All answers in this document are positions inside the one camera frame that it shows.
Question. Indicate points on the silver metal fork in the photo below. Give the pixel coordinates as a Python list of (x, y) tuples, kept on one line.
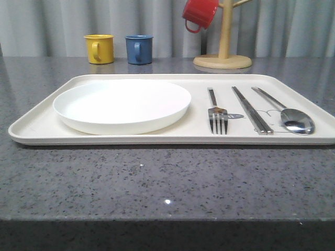
[(218, 117)]

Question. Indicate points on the silver chopstick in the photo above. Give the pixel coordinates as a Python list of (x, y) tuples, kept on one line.
[(269, 131), (248, 110)]

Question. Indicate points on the silver metal spoon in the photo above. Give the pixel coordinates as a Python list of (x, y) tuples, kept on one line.
[(293, 120)]

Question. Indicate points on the white round plate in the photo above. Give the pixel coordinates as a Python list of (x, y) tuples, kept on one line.
[(122, 106)]

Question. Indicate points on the cream bunny serving tray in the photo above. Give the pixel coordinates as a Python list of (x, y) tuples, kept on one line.
[(43, 126)]

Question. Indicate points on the blue enamel mug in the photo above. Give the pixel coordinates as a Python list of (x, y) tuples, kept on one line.
[(139, 49)]

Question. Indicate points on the wooden mug tree stand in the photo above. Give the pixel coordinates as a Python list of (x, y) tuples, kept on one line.
[(224, 60)]

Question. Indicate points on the yellow enamel mug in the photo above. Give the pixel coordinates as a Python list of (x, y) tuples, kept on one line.
[(100, 48)]

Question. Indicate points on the red enamel mug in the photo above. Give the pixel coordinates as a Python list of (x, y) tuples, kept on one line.
[(199, 12)]

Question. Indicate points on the grey curtain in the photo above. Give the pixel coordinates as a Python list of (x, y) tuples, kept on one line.
[(259, 28)]

